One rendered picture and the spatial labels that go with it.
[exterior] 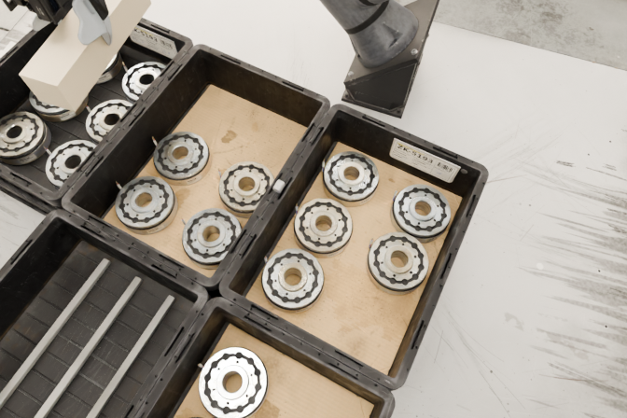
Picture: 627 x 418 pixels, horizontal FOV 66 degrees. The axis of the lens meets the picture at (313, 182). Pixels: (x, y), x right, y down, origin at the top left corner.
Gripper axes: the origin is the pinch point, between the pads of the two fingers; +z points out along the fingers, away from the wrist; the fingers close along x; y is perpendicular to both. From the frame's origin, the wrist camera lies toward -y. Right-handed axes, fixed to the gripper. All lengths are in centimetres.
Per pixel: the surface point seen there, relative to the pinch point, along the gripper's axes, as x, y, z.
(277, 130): 26.4, -8.2, 25.9
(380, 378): 57, 31, 16
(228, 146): 18.7, -1.3, 25.9
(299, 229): 38.2, 11.6, 23.0
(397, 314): 58, 19, 26
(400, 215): 54, 3, 23
